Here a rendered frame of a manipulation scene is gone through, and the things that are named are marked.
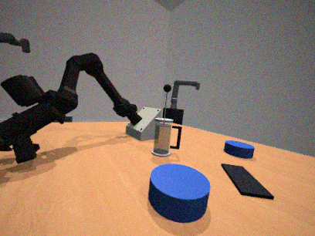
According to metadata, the blue short cylinder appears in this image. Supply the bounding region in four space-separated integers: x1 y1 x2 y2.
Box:
224 140 255 159
148 164 211 224

